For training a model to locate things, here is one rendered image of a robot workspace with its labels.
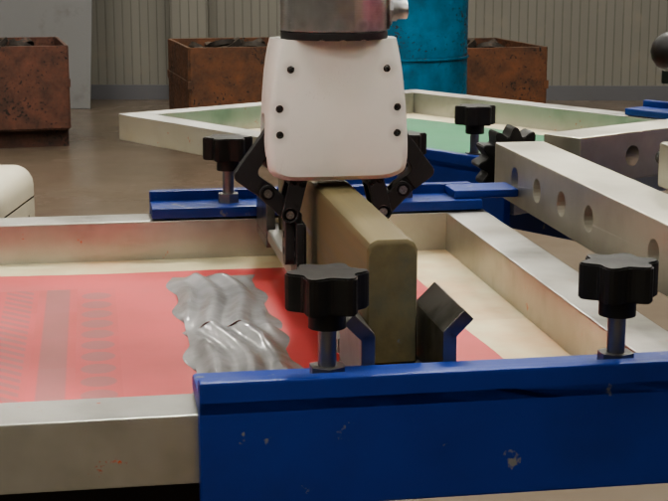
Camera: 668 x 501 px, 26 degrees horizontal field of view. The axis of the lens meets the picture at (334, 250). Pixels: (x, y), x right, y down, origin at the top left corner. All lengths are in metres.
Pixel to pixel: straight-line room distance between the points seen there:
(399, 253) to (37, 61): 8.33
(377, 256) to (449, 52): 6.54
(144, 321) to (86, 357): 0.10
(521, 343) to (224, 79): 7.89
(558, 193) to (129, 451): 0.57
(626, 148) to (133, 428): 0.86
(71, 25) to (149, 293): 10.40
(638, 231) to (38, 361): 0.43
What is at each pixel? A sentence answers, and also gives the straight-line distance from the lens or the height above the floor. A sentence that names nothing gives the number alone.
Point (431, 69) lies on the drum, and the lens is 7.31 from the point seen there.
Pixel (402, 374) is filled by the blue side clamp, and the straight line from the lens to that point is 0.75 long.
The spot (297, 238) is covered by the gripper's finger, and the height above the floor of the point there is 1.03.
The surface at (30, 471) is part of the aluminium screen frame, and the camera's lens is 0.76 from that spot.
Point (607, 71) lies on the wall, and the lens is 12.07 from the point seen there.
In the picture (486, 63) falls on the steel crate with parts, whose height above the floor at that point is 0.54.
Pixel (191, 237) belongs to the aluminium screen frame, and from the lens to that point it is 1.29.
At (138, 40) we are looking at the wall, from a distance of 12.04.
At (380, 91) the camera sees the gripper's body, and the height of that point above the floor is 1.13.
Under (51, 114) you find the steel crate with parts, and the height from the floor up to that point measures 0.21.
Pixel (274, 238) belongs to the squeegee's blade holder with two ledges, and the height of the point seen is 1.00.
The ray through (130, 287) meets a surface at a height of 0.96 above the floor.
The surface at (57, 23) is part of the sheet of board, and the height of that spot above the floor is 0.65.
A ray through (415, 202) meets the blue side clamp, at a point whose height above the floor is 1.00.
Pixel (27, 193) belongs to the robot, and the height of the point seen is 0.88.
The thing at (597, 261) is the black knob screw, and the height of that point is 1.06.
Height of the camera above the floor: 1.23
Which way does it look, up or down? 12 degrees down
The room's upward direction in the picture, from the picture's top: straight up
